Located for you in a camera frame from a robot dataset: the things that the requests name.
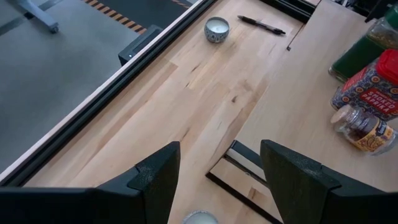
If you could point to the black metal rig frame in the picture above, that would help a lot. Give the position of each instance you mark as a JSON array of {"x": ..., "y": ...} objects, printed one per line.
[{"x": 93, "y": 107}]

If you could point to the patterned candle tin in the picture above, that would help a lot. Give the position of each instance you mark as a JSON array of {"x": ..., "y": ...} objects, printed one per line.
[
  {"x": 216, "y": 29},
  {"x": 199, "y": 218}
]

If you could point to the black pen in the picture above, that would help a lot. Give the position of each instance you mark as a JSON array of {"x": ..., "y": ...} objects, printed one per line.
[{"x": 261, "y": 25}]

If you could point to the green lid spice jar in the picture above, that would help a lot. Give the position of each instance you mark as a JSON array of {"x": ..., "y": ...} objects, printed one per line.
[{"x": 357, "y": 57}]

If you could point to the wooden shelf riser black frame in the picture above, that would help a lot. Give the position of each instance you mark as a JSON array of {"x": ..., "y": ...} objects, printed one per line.
[{"x": 295, "y": 109}]

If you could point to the black floor mat striped edges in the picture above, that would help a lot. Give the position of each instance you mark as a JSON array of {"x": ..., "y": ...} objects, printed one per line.
[{"x": 140, "y": 12}]

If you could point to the grey desk foot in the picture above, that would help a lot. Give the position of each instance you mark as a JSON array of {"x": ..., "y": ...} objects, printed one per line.
[{"x": 37, "y": 12}]

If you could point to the grey floor box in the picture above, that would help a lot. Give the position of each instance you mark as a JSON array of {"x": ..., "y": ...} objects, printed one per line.
[{"x": 140, "y": 43}]

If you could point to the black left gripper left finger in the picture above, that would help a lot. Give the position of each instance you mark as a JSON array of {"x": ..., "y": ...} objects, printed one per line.
[{"x": 124, "y": 202}]

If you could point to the smoked paprika tin red lid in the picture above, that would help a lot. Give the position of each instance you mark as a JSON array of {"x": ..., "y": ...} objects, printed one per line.
[{"x": 370, "y": 93}]

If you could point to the small glass jar cork lid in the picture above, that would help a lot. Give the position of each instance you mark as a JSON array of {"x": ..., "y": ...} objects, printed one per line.
[{"x": 363, "y": 130}]

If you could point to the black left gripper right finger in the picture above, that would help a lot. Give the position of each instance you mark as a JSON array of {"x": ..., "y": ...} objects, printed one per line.
[{"x": 311, "y": 199}]

